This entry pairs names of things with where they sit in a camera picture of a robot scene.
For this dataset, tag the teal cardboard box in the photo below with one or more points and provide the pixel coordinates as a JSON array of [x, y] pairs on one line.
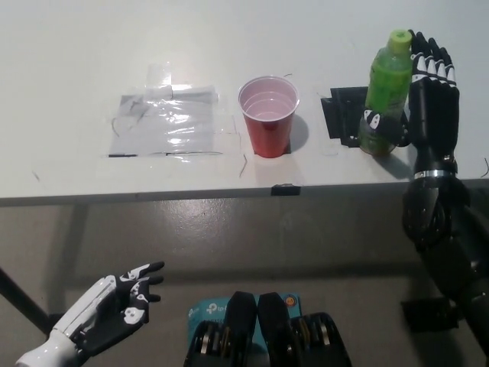
[[202, 309]]

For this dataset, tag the green plastic bottle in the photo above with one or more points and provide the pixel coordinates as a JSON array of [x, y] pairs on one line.
[[386, 84]]

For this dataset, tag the clear plastic sheet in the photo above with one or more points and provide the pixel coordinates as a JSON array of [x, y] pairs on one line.
[[172, 122]]

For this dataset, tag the black right hand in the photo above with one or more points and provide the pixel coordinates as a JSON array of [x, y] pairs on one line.
[[435, 114]]

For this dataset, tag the red plastic cup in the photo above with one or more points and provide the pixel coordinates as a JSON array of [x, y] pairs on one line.
[[269, 130]]

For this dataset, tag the black table leg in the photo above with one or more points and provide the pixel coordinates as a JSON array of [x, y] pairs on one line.
[[23, 296]]

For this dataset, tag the white and black left hand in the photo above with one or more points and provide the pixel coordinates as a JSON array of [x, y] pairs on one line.
[[95, 313]]

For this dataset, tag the black tape square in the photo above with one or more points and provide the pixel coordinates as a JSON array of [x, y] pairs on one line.
[[344, 114]]

